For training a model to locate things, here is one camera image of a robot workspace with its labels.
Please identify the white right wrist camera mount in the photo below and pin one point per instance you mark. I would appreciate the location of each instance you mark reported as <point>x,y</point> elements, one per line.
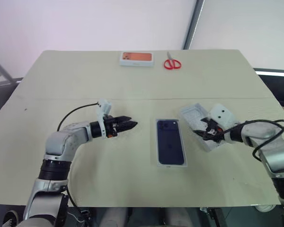
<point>221,114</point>

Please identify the dark table with light edge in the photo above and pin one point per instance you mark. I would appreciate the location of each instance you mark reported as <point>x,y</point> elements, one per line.
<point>278,85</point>

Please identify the black and white sneaker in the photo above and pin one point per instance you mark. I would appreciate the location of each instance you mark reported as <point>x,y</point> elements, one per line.
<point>11,218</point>

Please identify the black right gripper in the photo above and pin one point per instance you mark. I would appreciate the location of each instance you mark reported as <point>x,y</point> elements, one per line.
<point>215,133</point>

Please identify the closed orange-print phone box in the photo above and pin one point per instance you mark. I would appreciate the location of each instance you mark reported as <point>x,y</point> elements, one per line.
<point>136,58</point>

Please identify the black table leg clamp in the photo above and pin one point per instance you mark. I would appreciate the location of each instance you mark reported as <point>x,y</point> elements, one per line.
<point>214,216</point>

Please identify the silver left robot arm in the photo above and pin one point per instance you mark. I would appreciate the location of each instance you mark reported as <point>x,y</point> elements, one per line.
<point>59,144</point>

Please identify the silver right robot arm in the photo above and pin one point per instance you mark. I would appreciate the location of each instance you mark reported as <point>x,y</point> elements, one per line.
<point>269,146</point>

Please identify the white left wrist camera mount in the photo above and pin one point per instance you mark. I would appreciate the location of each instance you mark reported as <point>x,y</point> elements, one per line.
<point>105,106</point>

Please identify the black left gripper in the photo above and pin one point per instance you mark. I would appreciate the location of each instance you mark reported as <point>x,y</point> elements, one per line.
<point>111,126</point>

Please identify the white phone box lid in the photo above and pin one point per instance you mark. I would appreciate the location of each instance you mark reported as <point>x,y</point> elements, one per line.
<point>191,113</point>

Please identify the dark blue smartphone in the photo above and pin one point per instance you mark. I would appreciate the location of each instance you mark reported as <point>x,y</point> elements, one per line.
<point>170,142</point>

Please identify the dark metal frame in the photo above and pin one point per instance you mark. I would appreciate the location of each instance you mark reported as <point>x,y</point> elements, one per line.
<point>2,75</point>

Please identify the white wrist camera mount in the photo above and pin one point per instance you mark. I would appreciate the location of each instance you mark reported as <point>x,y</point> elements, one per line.
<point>105,106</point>
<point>221,114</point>

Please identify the small white object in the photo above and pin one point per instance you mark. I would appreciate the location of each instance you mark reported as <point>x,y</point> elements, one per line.
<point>266,208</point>

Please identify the grey window frame post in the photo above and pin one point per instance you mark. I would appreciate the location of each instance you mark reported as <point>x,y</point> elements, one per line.
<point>193,23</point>

